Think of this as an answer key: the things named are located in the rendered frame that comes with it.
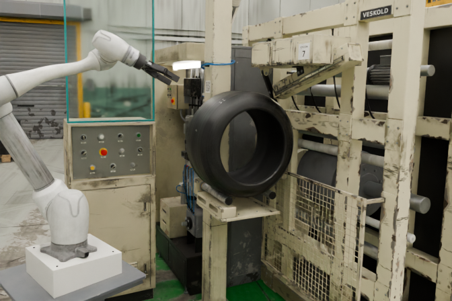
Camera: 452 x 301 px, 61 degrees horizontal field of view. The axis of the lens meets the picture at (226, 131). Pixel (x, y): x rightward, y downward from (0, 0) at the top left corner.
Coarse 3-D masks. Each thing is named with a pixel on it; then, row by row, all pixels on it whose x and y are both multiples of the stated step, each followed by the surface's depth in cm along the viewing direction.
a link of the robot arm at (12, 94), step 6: (0, 78) 153; (6, 78) 154; (0, 84) 151; (6, 84) 153; (0, 90) 151; (6, 90) 152; (12, 90) 154; (0, 96) 151; (6, 96) 153; (12, 96) 155; (0, 102) 153; (6, 102) 155
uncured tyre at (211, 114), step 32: (224, 96) 211; (256, 96) 209; (192, 128) 212; (224, 128) 200; (256, 128) 245; (288, 128) 218; (192, 160) 213; (256, 160) 245; (288, 160) 221; (224, 192) 210; (256, 192) 215
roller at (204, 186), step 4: (204, 184) 234; (204, 188) 232; (208, 188) 228; (212, 188) 225; (208, 192) 228; (212, 192) 222; (216, 192) 219; (220, 192) 217; (216, 196) 217; (220, 196) 213; (224, 196) 210; (228, 196) 209; (220, 200) 214; (224, 200) 208; (228, 200) 207; (232, 200) 208; (228, 204) 207
